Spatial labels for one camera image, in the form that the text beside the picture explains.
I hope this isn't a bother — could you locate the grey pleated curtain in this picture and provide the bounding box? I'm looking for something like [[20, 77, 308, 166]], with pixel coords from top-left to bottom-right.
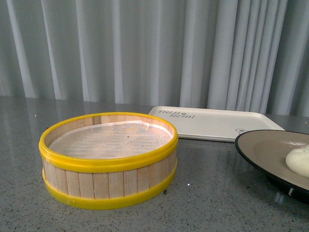
[[0, 0, 309, 116]]

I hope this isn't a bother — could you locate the white rectangular tray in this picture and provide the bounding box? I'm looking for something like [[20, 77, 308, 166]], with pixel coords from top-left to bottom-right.
[[149, 106, 283, 142]]

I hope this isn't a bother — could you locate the white steamed bun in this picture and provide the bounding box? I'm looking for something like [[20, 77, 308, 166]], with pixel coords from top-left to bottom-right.
[[285, 146, 309, 178]]

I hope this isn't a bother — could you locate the white steamer liner cloth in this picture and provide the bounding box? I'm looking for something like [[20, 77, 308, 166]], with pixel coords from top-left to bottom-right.
[[49, 120, 173, 159]]

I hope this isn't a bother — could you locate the yellow rimmed bamboo steamer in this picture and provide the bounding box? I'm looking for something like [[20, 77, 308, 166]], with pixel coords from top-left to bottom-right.
[[39, 112, 178, 210]]

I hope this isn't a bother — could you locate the brown plate with black rim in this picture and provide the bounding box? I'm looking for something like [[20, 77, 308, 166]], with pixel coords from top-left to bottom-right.
[[235, 130, 309, 204]]

